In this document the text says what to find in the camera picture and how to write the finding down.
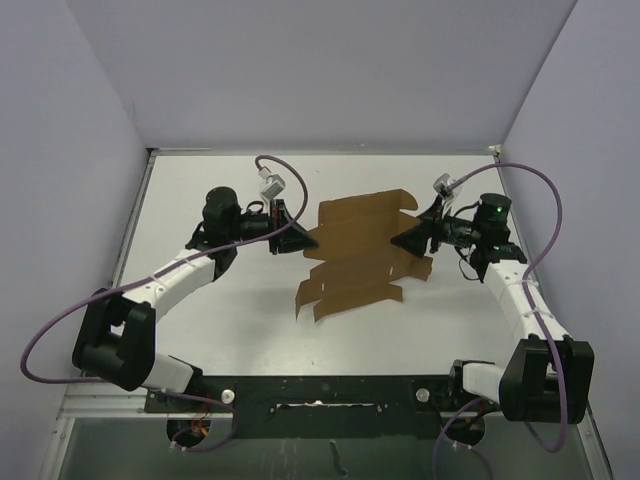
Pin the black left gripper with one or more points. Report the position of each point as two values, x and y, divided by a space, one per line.
292 238

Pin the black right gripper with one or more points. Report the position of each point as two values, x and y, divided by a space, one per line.
429 225

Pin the brown cardboard box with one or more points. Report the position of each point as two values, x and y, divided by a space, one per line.
358 263

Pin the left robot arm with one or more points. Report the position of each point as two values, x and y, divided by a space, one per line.
117 339

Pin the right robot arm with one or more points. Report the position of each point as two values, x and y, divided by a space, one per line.
548 376

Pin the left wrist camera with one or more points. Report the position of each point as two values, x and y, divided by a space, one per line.
272 185

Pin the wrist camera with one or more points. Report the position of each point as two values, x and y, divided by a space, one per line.
272 185
446 187

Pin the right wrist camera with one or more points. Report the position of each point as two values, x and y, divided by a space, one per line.
446 187

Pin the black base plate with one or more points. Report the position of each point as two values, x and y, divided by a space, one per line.
317 407

